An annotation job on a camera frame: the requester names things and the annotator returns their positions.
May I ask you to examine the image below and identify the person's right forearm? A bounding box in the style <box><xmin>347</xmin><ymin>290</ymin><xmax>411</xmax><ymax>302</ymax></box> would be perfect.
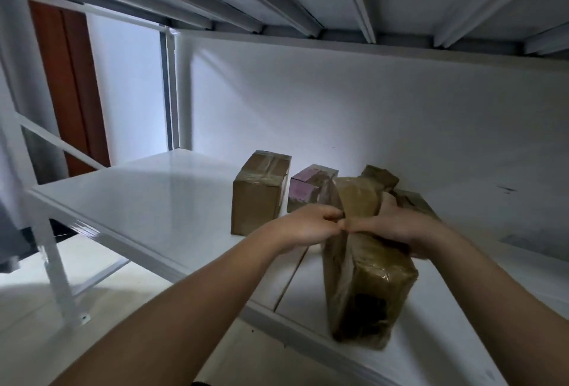
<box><xmin>427</xmin><ymin>234</ymin><xmax>569</xmax><ymax>386</ymax></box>

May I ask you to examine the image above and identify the red-brown door frame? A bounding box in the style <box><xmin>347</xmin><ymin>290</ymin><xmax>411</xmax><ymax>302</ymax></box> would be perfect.
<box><xmin>28</xmin><ymin>1</ymin><xmax>111</xmax><ymax>178</ymax></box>

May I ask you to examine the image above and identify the perforated white metal rack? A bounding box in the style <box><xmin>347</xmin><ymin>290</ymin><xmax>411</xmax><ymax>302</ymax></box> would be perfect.
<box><xmin>0</xmin><ymin>61</ymin><xmax>130</xmax><ymax>329</ymax></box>

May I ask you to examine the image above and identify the person's left forearm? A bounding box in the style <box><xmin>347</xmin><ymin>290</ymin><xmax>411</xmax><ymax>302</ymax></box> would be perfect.
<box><xmin>53</xmin><ymin>230</ymin><xmax>286</xmax><ymax>386</ymax></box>

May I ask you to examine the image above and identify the white metal shelf rack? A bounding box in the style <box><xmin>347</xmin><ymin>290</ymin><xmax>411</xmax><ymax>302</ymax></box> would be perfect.
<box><xmin>0</xmin><ymin>0</ymin><xmax>569</xmax><ymax>386</ymax></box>

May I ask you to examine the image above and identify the person's left hand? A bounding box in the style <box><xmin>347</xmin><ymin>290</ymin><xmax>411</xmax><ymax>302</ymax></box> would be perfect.
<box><xmin>262</xmin><ymin>202</ymin><xmax>348</xmax><ymax>253</ymax></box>

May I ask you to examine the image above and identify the corrugated cardboard box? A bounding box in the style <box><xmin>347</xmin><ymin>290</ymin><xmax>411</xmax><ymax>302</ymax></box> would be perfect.
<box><xmin>360</xmin><ymin>164</ymin><xmax>401</xmax><ymax>192</ymax></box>

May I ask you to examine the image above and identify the long cardboard box white label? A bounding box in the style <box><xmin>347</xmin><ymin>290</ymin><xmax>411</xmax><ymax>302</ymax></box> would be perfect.
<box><xmin>230</xmin><ymin>149</ymin><xmax>293</xmax><ymax>237</ymax></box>

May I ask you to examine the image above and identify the pink carton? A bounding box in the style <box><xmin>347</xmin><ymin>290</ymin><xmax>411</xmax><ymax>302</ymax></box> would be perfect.
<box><xmin>286</xmin><ymin>163</ymin><xmax>340</xmax><ymax>214</ymax></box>

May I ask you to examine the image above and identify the small cardboard box red label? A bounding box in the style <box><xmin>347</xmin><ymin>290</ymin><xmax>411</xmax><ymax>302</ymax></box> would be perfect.
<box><xmin>395</xmin><ymin>188</ymin><xmax>439</xmax><ymax>219</ymax></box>

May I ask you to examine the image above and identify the person's right hand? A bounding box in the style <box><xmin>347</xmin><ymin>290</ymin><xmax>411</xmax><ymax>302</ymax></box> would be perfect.
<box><xmin>338</xmin><ymin>189</ymin><xmax>455</xmax><ymax>262</ymax></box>

